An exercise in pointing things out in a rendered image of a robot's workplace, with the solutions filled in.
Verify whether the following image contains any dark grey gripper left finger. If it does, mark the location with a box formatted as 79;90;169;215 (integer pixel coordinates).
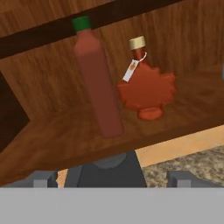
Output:
2;170;59;188

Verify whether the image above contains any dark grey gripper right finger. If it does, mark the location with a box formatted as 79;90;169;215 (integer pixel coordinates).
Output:
166;170;223;188

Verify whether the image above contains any dark grey shaker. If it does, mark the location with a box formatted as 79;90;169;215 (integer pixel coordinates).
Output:
63;150;148;188

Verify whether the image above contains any maple leaf shaped syrup bottle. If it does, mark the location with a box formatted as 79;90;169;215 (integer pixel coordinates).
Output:
116;35;178;122

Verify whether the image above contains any red bottle with green cap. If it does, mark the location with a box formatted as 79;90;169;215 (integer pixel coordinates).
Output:
71;16;124;139

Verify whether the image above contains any brown wooden cabinet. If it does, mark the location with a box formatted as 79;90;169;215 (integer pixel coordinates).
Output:
0;0;224;187

